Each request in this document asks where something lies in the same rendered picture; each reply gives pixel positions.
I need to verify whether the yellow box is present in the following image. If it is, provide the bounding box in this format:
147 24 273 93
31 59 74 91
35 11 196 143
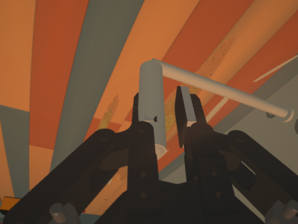
0 196 22 215

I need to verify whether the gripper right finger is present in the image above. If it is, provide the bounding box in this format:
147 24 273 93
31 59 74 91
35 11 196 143
174 86 298 205

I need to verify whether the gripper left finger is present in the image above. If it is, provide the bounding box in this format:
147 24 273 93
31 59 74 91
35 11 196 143
1 92 160 224

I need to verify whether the grey tube door handle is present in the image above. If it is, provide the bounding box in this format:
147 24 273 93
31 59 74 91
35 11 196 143
138 58 295 158

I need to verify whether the grey cupboard door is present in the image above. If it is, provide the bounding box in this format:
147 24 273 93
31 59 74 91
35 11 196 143
158 54 298 224

